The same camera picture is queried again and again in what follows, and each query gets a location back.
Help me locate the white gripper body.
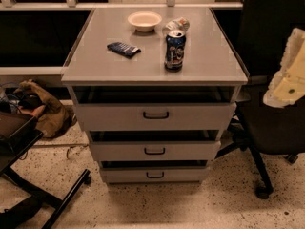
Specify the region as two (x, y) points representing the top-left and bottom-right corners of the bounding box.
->
(263, 28), (305, 108)

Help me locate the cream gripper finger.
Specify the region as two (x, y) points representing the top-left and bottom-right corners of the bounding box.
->
(274, 40), (305, 106)

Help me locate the grey top drawer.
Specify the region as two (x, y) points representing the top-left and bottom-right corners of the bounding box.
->
(75, 103), (236, 131)

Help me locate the grey drawer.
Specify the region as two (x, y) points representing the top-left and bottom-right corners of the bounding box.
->
(100, 168), (209, 184)
(75, 103), (236, 131)
(90, 141), (220, 161)

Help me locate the grey drawer cabinet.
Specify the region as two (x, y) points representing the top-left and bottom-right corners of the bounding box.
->
(62, 7), (247, 171)

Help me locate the grey middle drawer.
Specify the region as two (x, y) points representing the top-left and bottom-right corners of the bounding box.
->
(90, 141), (220, 161)

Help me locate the grey bottom drawer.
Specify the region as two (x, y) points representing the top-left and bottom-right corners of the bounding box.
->
(100, 168), (209, 184)

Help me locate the black office chair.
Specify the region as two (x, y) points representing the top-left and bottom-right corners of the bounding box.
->
(217, 0), (305, 199)

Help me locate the blue soda can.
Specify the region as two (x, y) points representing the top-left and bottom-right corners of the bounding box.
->
(164, 30), (186, 71)

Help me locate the crushed silver can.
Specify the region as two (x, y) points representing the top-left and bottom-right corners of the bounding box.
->
(162, 17), (190, 36)

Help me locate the white bowl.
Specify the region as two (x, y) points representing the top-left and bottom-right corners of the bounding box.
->
(128, 11), (162, 32)

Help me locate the dark blue snack packet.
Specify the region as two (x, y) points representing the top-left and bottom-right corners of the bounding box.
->
(107, 42), (141, 58)

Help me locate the brown cloth bag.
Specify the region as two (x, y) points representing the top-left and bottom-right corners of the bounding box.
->
(14, 80), (72, 138)

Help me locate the black rolling stand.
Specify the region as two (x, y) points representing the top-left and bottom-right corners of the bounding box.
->
(0, 112), (92, 229)

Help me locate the black shoe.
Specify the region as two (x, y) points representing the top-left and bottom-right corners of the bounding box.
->
(0, 196), (42, 229)

